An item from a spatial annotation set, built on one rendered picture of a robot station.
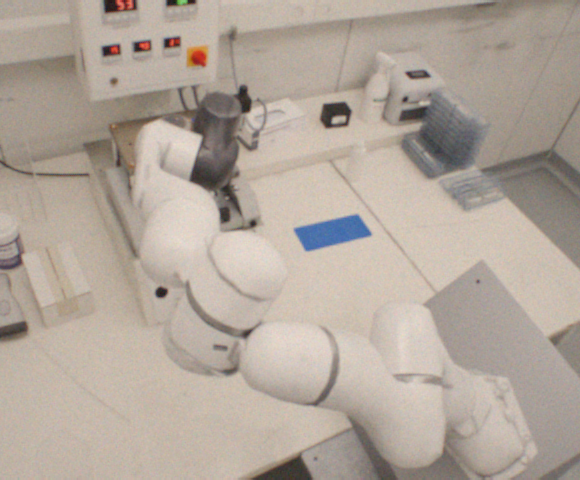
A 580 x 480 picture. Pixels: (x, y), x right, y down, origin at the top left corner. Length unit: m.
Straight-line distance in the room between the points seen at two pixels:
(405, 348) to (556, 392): 0.41
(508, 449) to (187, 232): 0.71
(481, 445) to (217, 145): 0.72
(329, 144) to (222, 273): 1.35
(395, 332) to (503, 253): 1.06
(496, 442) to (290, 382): 0.52
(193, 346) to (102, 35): 0.85
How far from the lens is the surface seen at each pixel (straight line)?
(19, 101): 1.90
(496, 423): 1.17
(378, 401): 0.85
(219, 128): 1.09
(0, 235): 1.60
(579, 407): 1.23
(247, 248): 0.73
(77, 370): 1.49
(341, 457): 1.40
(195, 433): 1.39
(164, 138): 1.08
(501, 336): 1.28
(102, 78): 1.49
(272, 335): 0.75
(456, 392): 1.04
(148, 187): 0.93
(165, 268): 0.80
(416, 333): 0.92
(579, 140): 3.65
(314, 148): 2.01
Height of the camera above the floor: 2.02
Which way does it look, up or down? 46 degrees down
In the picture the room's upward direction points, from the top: 11 degrees clockwise
